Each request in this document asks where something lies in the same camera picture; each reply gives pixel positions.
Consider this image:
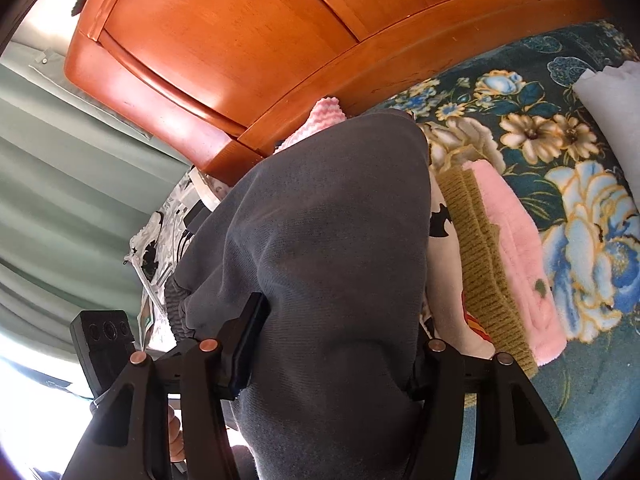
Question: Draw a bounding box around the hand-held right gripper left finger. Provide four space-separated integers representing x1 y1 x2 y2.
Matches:
60 292 273 480

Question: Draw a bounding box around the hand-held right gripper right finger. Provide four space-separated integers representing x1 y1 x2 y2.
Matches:
400 337 583 480

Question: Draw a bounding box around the grey sweatshirt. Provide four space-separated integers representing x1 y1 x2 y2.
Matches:
165 112 453 480

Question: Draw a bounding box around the person's left hand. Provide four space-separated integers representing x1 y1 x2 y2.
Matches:
167 404 187 465

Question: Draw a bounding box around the green knit sweater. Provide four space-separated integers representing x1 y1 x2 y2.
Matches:
437 165 540 380

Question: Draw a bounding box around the black white printed garment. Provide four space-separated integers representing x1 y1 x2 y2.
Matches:
124 167 231 361

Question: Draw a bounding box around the pink fleece garment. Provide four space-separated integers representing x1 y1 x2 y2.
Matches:
462 159 568 367

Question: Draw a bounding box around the green curtain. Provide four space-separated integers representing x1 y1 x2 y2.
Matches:
0 40 201 361

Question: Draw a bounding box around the pink white knit garment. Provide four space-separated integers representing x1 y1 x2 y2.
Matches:
274 96 347 153

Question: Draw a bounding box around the teal floral bed blanket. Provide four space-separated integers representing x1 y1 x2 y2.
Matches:
360 20 640 480

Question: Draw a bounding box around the carved wooden headboard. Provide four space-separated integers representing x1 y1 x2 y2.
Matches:
65 0 640 187

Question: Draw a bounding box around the light blue daisy quilt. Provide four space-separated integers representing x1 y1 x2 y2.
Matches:
572 62 640 171

